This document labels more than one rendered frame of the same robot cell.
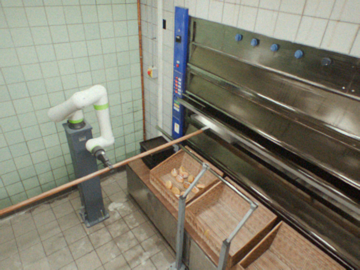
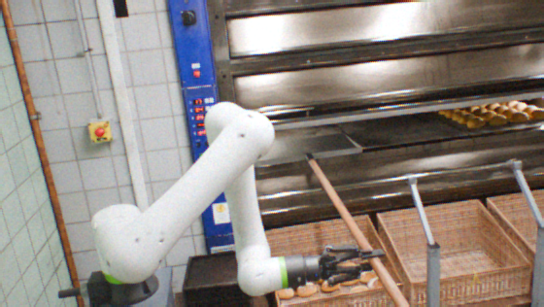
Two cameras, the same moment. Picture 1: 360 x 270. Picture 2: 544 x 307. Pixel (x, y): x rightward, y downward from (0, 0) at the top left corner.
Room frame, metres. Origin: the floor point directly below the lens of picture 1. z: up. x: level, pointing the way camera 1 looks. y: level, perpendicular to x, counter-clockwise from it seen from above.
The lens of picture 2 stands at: (1.09, 1.69, 1.93)
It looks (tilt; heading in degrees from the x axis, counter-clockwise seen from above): 18 degrees down; 301
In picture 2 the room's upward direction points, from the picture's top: 6 degrees counter-clockwise
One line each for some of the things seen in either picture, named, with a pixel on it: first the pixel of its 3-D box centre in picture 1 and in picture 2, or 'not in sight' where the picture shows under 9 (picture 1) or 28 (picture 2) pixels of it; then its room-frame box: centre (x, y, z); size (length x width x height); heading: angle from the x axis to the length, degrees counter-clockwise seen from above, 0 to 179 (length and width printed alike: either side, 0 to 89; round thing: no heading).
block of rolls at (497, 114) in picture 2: not in sight; (483, 108); (1.51, -1.34, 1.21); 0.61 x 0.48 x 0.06; 128
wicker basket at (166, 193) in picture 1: (184, 177); (328, 269); (1.98, -0.08, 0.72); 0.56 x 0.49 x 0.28; 39
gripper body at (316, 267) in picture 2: (102, 157); (320, 267); (1.67, 0.59, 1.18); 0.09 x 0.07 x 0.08; 37
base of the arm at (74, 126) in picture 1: (74, 120); (109, 284); (2.13, 0.96, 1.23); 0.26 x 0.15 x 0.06; 38
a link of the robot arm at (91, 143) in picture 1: (94, 145); (260, 274); (1.81, 0.69, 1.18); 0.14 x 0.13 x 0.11; 37
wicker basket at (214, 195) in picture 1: (227, 217); (447, 251); (1.52, -0.44, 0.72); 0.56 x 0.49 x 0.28; 37
